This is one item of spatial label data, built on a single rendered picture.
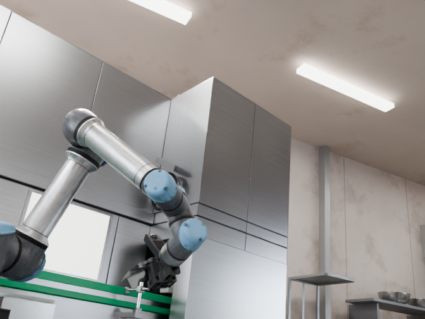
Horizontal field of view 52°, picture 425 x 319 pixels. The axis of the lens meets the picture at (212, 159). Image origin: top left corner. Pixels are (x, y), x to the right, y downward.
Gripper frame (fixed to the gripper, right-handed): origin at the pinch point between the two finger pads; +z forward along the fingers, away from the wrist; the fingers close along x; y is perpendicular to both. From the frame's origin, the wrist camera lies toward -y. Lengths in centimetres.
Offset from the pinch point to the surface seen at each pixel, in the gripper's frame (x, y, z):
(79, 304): -4, -12, 51
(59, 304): -12, -12, 50
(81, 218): 2, -55, 55
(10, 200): -30, -58, 48
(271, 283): 100, -16, 51
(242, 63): 193, -257, 84
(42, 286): -19, -19, 48
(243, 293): 78, -11, 49
